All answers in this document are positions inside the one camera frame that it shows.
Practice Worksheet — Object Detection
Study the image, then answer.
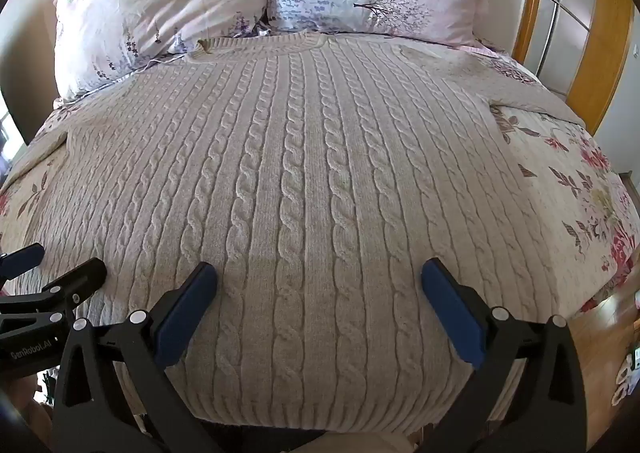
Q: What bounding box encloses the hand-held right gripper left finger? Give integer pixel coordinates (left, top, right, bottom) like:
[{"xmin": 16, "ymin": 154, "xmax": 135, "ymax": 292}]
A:
[{"xmin": 52, "ymin": 261, "xmax": 221, "ymax": 453}]

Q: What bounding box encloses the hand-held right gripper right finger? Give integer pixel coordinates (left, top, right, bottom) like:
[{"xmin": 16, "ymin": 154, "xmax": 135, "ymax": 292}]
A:
[{"xmin": 420, "ymin": 257, "xmax": 588, "ymax": 453}]

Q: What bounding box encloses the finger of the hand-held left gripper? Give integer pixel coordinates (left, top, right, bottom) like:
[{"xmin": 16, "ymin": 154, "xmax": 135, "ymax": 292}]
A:
[
  {"xmin": 0, "ymin": 258, "xmax": 108, "ymax": 321},
  {"xmin": 0, "ymin": 243, "xmax": 46, "ymax": 284}
]

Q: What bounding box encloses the beige cable-knit sweater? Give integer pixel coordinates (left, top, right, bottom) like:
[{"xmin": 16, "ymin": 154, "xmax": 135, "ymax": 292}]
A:
[{"xmin": 5, "ymin": 30, "xmax": 586, "ymax": 436}]

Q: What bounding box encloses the floral bedspread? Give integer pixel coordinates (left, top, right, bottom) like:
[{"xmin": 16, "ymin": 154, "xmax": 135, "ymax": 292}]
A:
[{"xmin": 0, "ymin": 48, "xmax": 640, "ymax": 314}]

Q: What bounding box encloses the white slipper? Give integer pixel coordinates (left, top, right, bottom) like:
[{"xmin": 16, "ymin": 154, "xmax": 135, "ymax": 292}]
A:
[{"xmin": 612, "ymin": 352, "xmax": 637, "ymax": 405}]

